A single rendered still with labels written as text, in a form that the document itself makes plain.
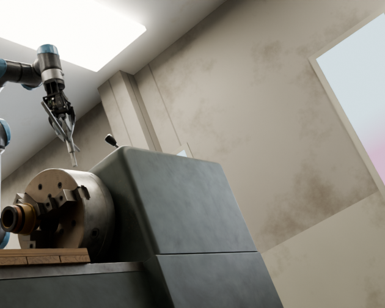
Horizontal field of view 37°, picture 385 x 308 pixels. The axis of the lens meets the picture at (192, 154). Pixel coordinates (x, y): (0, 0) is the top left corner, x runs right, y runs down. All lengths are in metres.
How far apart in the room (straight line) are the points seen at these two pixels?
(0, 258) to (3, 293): 0.08
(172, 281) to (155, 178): 0.36
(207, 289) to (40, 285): 0.58
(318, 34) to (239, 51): 0.68
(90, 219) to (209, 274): 0.42
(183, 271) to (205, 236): 0.22
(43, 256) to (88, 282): 0.15
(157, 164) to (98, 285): 0.54
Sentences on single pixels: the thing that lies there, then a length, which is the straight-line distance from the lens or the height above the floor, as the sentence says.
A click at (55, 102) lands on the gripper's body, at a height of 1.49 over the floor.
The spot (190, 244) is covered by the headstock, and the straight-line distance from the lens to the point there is 1.84.
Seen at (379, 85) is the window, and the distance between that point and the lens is 4.22.
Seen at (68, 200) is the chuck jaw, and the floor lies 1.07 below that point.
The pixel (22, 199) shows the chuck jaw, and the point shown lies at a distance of 1.84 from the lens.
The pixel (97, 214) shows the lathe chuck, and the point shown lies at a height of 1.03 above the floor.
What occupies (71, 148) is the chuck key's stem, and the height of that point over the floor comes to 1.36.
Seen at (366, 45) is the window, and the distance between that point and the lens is 4.33.
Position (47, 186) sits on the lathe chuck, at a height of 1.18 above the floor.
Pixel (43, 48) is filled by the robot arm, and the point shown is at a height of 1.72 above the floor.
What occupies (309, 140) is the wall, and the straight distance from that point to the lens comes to 4.34.
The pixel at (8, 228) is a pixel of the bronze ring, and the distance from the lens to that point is 1.70.
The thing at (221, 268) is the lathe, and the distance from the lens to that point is 1.92.
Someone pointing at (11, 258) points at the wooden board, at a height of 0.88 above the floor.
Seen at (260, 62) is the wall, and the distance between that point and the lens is 4.68.
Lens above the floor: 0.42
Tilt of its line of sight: 23 degrees up
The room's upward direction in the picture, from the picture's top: 22 degrees counter-clockwise
